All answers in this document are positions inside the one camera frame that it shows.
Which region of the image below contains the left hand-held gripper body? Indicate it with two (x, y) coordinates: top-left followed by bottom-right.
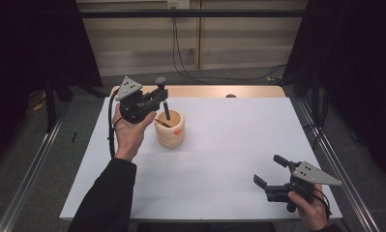
(114, 75), (157, 125)

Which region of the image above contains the black metal stand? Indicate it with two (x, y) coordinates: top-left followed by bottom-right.
(45, 75), (58, 133)

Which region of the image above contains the wooden table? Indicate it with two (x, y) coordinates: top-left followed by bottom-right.
(109, 84), (286, 99)

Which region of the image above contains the person's right hand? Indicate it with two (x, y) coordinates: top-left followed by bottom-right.
(286, 183), (332, 232)

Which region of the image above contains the person's left hand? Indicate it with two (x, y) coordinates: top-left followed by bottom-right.
(112, 105), (158, 162)

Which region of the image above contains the aluminium floor rail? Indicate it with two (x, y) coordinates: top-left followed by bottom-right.
(296, 100), (380, 232)
(0, 100), (73, 232)

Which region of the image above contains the white table sheet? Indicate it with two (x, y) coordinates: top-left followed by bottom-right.
(58, 96), (343, 222)

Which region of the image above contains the black curtain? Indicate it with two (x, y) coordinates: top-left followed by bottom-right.
(0, 0), (103, 168)
(282, 0), (386, 182)

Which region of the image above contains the cream ringed pen holder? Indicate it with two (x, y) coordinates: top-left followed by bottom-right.
(154, 109), (186, 149)

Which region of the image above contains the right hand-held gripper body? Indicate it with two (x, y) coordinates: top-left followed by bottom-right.
(264, 160), (342, 214)

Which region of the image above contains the white wall socket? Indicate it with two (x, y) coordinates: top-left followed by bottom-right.
(166, 0), (191, 10)

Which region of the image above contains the black power cable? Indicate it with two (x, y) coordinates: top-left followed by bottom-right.
(171, 8), (213, 86)
(174, 8), (288, 81)

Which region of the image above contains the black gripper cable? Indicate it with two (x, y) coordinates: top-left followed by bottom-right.
(312, 188), (333, 220)
(106, 96), (122, 160)

